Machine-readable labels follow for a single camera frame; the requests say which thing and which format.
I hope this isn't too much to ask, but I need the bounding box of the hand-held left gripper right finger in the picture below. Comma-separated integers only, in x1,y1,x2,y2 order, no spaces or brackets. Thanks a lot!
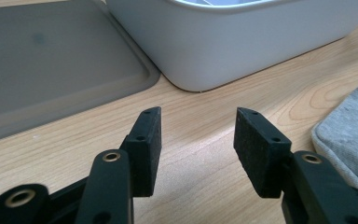
233,106,293,199

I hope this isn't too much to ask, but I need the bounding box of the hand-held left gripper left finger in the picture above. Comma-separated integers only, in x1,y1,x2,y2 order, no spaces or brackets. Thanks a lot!
119,106,162,198

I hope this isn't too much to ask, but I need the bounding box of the grey cloth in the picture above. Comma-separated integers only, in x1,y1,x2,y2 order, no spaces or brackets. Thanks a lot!
310,76,358,197

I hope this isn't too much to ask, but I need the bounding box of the white divided storage box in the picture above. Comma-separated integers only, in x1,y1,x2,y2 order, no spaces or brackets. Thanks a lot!
105,0,358,93

